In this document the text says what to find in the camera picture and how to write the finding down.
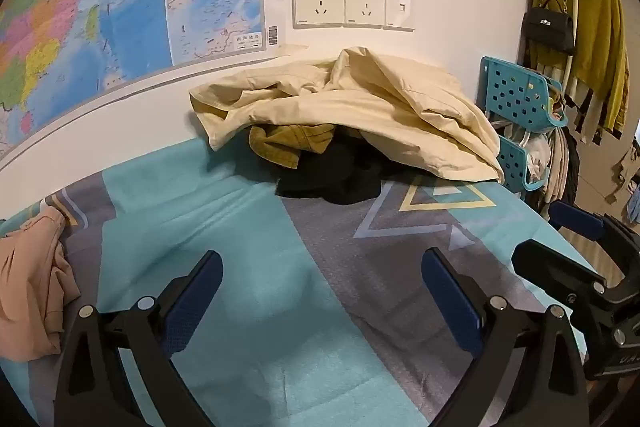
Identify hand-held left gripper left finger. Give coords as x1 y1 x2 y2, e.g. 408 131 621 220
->
52 250 224 427

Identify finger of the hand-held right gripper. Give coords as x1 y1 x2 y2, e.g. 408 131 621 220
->
511 239 627 309
549 200 607 243

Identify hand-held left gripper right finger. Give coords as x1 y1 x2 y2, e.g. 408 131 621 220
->
421 247 591 427

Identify pink garment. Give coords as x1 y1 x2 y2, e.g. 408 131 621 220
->
0 207 82 363

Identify cream jacket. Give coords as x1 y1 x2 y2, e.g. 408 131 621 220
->
189 47 506 184

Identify hanging beige clothes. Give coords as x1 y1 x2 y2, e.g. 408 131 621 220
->
537 126 582 210

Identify teal and grey bedsheet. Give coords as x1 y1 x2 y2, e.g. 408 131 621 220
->
0 137 601 427

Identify small blue plastic basket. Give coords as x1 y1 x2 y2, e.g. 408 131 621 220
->
497 134 546 192

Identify large blue plastic basket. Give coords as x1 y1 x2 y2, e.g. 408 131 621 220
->
480 56 570 128

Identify black garment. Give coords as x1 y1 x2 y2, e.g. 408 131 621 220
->
275 139 383 205

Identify olive green garment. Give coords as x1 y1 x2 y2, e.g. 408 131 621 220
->
249 123 336 170

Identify yellow-green sweater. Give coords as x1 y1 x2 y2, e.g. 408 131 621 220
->
530 0 630 132

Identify black handbag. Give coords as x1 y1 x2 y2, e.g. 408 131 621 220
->
521 0 576 55

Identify white coat rack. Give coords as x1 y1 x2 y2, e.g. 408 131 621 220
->
542 0 601 98

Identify white wall switch plate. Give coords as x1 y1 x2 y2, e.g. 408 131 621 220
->
383 0 415 32

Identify colourful wall map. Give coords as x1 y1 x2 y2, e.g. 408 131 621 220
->
0 0 287 162

